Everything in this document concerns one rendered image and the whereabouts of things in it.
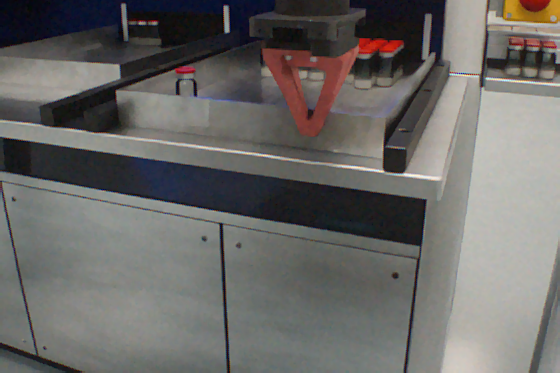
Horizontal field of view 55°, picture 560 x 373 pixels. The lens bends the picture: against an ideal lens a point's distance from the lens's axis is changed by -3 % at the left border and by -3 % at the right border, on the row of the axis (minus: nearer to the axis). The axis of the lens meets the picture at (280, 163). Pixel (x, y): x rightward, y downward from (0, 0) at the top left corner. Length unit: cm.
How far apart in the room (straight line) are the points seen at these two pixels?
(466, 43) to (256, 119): 40
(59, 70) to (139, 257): 52
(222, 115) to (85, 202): 72
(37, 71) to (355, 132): 46
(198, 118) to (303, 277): 54
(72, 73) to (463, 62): 52
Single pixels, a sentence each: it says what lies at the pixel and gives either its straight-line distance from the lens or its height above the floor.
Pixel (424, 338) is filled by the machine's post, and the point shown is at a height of 43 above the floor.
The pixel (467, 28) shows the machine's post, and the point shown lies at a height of 95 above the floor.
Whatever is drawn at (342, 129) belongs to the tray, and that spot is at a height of 90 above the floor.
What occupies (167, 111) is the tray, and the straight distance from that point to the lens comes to 52.
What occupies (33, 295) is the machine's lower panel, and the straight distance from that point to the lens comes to 144.
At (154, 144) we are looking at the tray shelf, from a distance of 51.
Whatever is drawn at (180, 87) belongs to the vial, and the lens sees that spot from 56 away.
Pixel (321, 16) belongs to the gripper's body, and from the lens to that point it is 41.
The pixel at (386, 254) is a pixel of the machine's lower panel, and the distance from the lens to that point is 93.
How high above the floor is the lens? 104
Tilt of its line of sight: 21 degrees down
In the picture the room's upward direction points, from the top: straight up
